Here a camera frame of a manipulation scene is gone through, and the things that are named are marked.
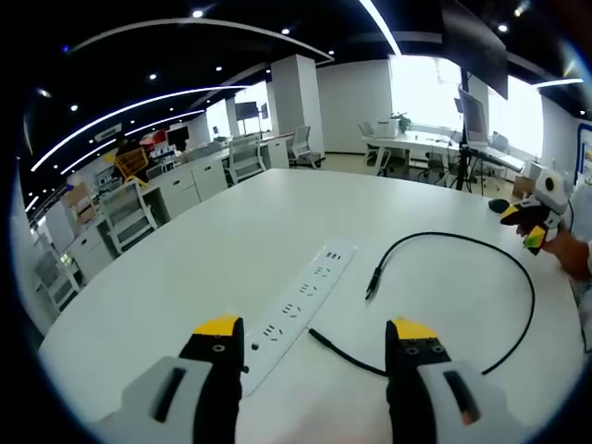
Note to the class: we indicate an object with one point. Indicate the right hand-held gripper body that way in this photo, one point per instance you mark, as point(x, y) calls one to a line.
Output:
point(552, 189)

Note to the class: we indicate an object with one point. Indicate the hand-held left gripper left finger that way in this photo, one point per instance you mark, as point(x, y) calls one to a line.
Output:
point(203, 370)

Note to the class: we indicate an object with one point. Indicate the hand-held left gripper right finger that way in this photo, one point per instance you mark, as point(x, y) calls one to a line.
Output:
point(416, 370)

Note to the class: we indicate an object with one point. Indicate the white power strip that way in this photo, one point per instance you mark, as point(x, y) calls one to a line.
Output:
point(303, 291)

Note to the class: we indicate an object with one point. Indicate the person's right hand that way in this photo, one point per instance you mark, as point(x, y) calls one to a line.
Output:
point(573, 256)

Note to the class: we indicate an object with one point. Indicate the brown cardboard box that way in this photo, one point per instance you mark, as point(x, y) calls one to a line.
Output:
point(78, 201)
point(521, 187)

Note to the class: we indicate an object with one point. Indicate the black tripod stand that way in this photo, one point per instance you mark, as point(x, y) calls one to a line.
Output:
point(464, 157)

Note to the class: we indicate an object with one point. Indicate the monitor on stand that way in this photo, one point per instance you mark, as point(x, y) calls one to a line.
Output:
point(474, 118)

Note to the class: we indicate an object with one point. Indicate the white office desk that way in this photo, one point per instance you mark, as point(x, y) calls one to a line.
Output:
point(411, 143)

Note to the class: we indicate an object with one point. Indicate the white table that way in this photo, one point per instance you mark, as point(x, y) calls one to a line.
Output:
point(231, 240)

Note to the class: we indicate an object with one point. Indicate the green potted plant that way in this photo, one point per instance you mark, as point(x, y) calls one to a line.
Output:
point(403, 121)

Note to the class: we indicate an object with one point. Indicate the white printer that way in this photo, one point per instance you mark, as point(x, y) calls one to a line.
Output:
point(386, 128)

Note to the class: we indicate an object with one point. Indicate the large black hanging screen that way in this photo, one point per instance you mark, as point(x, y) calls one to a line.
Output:
point(476, 41)

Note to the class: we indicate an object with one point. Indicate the white mesh office chair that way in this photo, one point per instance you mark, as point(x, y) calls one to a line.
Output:
point(53, 277)
point(244, 157)
point(304, 143)
point(127, 217)

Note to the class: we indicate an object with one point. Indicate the white cabinet row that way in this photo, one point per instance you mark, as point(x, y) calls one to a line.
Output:
point(189, 185)

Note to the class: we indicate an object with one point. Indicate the black monitor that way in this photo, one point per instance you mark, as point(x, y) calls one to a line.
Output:
point(245, 110)

